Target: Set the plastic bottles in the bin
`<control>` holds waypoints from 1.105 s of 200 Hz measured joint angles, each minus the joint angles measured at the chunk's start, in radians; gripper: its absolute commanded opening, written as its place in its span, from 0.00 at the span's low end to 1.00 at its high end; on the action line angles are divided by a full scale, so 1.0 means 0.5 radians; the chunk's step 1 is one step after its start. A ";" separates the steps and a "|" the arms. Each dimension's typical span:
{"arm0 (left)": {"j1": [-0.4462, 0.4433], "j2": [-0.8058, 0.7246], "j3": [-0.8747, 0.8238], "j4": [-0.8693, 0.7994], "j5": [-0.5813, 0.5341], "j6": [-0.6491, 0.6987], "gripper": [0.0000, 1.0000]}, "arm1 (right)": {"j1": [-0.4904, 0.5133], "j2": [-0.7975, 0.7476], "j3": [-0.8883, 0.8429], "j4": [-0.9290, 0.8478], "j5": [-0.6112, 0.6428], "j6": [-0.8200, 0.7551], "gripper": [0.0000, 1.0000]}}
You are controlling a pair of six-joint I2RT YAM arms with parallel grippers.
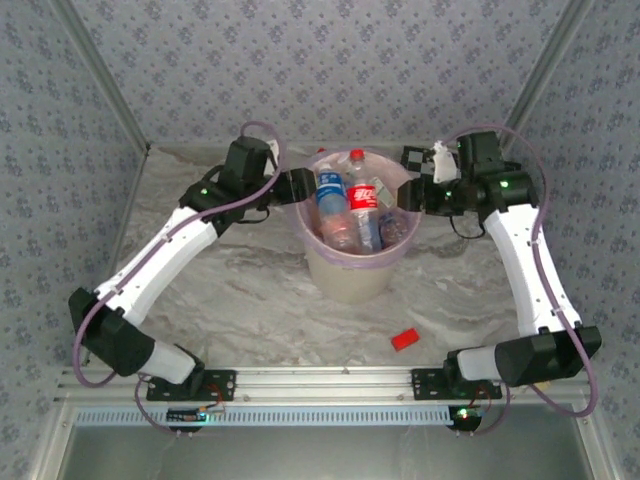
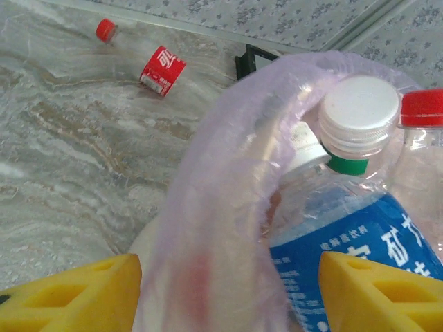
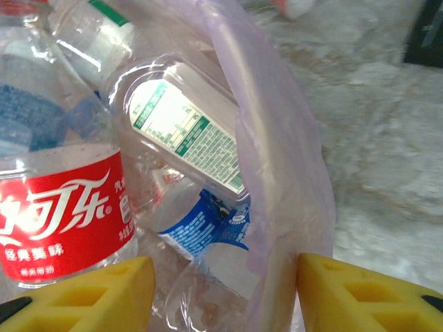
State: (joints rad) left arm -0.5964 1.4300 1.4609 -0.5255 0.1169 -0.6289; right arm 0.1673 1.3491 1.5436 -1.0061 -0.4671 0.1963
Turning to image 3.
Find red-label Coca-Cola plastic bottle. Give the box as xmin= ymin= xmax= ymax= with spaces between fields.
xmin=0 ymin=0 xmax=139 ymax=291

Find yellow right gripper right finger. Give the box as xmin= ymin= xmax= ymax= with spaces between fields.
xmin=296 ymin=251 xmax=443 ymax=332

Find bin with pink liner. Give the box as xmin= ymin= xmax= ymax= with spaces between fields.
xmin=165 ymin=0 xmax=336 ymax=332

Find blue-label Pepsi plastic bottle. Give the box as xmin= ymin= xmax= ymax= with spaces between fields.
xmin=157 ymin=188 xmax=251 ymax=262

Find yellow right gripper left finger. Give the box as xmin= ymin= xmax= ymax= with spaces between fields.
xmin=0 ymin=255 xmax=156 ymax=332

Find green-cap green-label clear bottle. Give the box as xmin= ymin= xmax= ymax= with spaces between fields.
xmin=110 ymin=57 xmax=251 ymax=205

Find black white checkerboard panel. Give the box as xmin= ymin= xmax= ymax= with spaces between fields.
xmin=403 ymin=0 xmax=443 ymax=69

